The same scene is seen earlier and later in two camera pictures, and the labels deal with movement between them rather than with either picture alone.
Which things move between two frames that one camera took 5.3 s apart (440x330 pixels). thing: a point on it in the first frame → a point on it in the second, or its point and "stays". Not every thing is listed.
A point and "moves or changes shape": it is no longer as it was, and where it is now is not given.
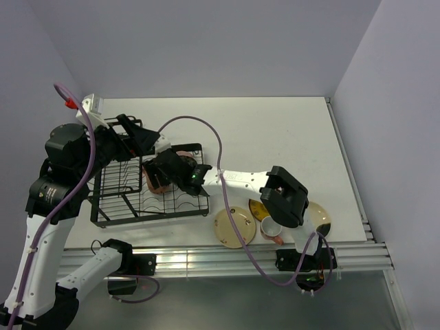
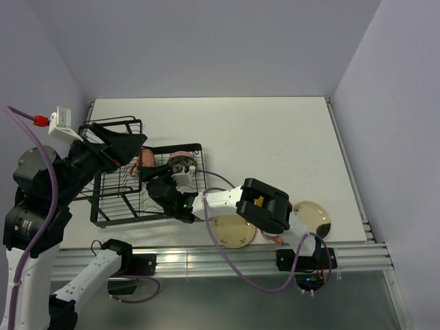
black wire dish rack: [120, 193] stays
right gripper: [152, 171] → [163, 171]
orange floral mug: [160, 190] moves or changes shape
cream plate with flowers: [225, 229] stays
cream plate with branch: [320, 218] stays
